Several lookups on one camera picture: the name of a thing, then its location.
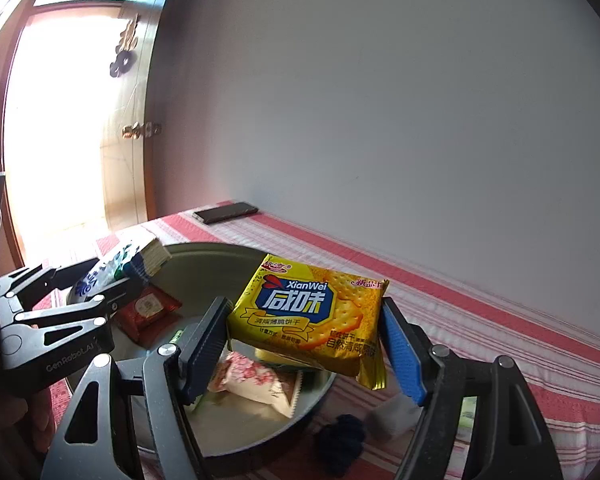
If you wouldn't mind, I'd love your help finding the red and white snack packet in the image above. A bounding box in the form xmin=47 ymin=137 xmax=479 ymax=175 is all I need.
xmin=114 ymin=285 xmax=183 ymax=346

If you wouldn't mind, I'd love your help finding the dark blue scrunchie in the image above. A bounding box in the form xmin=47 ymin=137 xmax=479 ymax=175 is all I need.
xmin=314 ymin=414 xmax=367 ymax=476

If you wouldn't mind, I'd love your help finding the wooden door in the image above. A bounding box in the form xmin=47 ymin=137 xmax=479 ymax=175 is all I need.
xmin=100 ymin=0 xmax=191 ymax=236

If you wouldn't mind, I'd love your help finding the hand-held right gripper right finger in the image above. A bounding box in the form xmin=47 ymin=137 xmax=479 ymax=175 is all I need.
xmin=380 ymin=296 xmax=565 ymax=480

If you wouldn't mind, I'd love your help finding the black smartphone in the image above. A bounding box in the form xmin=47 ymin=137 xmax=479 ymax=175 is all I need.
xmin=192 ymin=201 xmax=259 ymax=226

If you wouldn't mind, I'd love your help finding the round metal tin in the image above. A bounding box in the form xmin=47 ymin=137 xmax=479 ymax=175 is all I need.
xmin=62 ymin=242 xmax=338 ymax=476

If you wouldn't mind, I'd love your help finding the white and blue tissue packet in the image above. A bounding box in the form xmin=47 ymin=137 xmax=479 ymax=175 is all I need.
xmin=67 ymin=237 xmax=173 ymax=306

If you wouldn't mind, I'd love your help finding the dark door ornament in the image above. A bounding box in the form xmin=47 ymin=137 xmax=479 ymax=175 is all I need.
xmin=108 ymin=12 xmax=141 ymax=78

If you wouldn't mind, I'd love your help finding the pink floral snack packet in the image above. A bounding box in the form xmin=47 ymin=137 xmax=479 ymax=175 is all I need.
xmin=207 ymin=350 xmax=305 ymax=418

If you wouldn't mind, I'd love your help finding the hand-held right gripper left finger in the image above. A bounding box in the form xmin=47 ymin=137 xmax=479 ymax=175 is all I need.
xmin=40 ymin=296 xmax=235 ymax=480

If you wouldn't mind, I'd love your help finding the yellow cracker packet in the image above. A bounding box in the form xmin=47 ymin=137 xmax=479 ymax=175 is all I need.
xmin=227 ymin=254 xmax=391 ymax=391

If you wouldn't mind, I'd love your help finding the red striped tablecloth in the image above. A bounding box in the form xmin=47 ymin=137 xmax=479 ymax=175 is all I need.
xmin=44 ymin=210 xmax=600 ymax=480

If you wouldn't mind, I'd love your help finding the brass door latch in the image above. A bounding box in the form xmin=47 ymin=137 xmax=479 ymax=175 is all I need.
xmin=121 ymin=121 xmax=163 ymax=140

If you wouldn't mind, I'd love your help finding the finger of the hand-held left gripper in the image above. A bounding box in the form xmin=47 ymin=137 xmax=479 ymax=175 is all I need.
xmin=14 ymin=276 xmax=148 ymax=356
xmin=0 ymin=258 xmax=100 ymax=311

